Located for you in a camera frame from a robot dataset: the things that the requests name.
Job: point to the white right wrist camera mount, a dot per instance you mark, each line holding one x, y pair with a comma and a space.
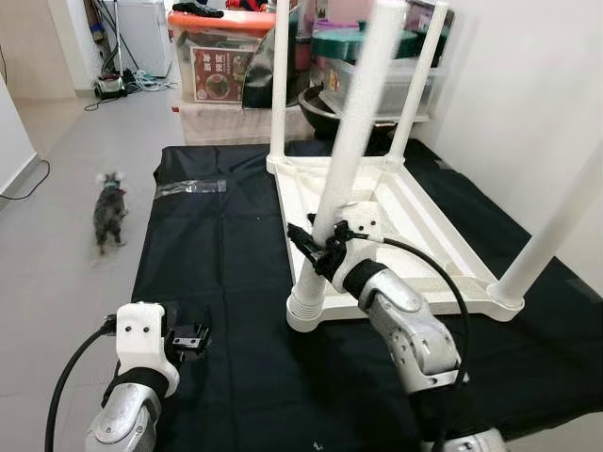
363, 221

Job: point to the small grey dog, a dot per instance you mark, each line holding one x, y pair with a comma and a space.
108, 212

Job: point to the green pot lid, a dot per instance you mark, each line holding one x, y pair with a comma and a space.
330, 42

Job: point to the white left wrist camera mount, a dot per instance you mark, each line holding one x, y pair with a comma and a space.
141, 334

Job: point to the orange-lid clear storage box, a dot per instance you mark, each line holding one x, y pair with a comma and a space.
221, 66

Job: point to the black wok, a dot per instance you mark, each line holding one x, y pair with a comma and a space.
316, 113

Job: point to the white cabinet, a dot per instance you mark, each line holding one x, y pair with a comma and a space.
141, 33

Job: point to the clear plastic storage container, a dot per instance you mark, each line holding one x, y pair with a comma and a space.
330, 80

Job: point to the white lace cloth cover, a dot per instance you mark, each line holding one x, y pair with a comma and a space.
226, 122

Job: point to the white plastic table top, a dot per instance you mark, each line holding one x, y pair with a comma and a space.
424, 235

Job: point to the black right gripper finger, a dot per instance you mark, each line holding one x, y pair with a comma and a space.
303, 240

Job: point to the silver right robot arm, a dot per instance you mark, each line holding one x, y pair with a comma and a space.
405, 320

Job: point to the black tablecloth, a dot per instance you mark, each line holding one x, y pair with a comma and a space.
236, 282

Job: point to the dark framed tablet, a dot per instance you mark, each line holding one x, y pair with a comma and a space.
438, 14

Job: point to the long clear tape strip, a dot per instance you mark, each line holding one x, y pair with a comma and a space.
191, 187

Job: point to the small black remote-like object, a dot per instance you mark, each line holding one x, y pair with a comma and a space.
196, 9

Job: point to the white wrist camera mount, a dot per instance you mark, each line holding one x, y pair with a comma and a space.
363, 221
141, 334

